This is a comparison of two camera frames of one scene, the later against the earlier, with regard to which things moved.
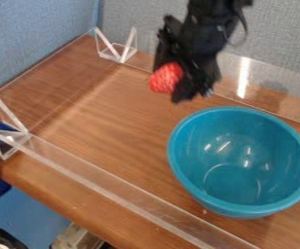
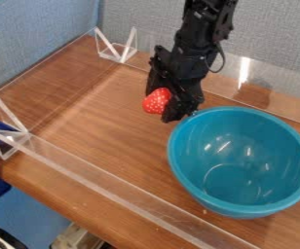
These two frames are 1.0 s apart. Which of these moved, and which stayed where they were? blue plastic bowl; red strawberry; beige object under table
Moved: red strawberry
Stayed: blue plastic bowl; beige object under table
